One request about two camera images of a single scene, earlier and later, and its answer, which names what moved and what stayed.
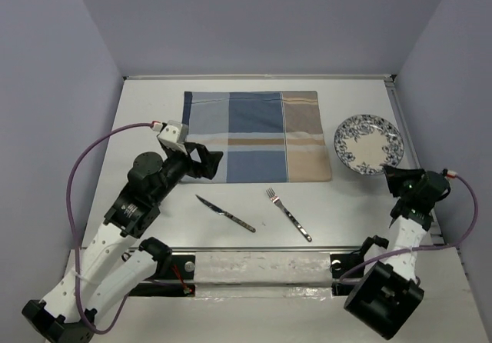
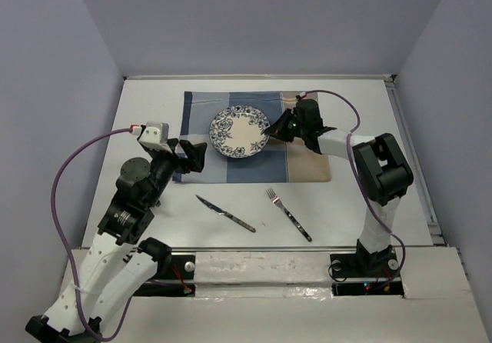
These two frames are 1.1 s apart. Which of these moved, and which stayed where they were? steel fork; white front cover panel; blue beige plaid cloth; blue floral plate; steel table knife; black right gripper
Moved: black right gripper; blue floral plate
Stayed: steel table knife; steel fork; blue beige plaid cloth; white front cover panel
